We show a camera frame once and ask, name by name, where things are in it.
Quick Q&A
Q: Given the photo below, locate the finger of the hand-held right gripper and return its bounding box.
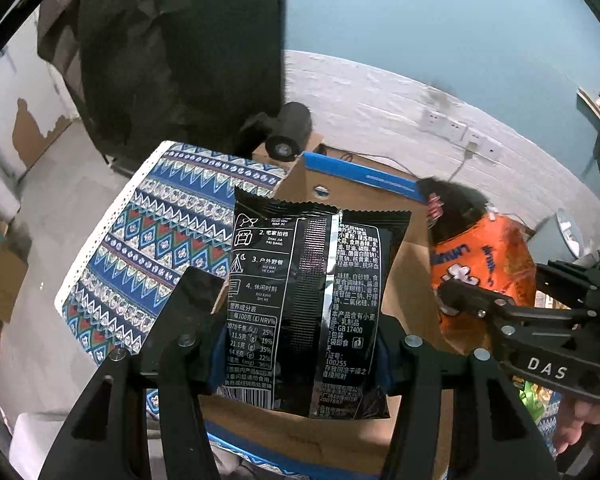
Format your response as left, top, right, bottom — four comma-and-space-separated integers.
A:
535, 258, 600, 311
437, 280, 518, 322

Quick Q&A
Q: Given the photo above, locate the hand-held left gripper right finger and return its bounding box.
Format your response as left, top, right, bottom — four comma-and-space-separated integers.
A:
377, 317, 561, 480

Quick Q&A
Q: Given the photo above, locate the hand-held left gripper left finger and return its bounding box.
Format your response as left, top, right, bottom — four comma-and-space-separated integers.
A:
39, 266, 231, 480

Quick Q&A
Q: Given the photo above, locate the orange snack bag blue print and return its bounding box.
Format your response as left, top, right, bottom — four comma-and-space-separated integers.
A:
420, 177, 537, 356

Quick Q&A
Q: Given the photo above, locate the cardboard box with blue rim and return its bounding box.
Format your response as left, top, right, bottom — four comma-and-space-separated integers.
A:
197, 151, 481, 480

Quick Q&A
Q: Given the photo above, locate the black snack packet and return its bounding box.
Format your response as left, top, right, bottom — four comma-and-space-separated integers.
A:
215, 186, 413, 420

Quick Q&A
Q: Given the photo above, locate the person's right hand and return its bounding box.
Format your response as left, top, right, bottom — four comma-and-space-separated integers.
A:
552, 394, 600, 456

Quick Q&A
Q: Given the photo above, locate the grey trash bin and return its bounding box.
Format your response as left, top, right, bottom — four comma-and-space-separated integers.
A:
555, 208, 587, 262

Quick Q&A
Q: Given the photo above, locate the blue patterned tablecloth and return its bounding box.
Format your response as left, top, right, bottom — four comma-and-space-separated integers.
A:
55, 141, 563, 480

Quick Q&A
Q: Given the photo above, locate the flattened cardboard box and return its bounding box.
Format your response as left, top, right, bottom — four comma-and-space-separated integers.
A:
0, 237, 31, 322

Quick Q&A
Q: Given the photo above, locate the black cylindrical device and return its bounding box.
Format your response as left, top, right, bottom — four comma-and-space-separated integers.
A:
237, 101, 312, 162

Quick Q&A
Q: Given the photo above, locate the torn cardboard sheet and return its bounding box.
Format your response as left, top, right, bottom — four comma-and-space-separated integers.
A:
12, 97, 74, 169

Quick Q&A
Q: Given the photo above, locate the dark curtain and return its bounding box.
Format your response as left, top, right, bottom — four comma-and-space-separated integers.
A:
37, 0, 288, 177

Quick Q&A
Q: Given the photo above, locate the white plug cable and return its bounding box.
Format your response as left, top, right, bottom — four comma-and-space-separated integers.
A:
447, 141, 481, 183

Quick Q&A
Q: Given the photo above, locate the white wall socket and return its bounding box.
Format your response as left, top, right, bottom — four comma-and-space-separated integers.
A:
442, 119, 469, 142
480, 137, 504, 162
420, 108, 448, 134
461, 127, 487, 154

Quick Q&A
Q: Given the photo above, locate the black floor cable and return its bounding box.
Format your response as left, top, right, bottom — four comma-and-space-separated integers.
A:
320, 144, 416, 178

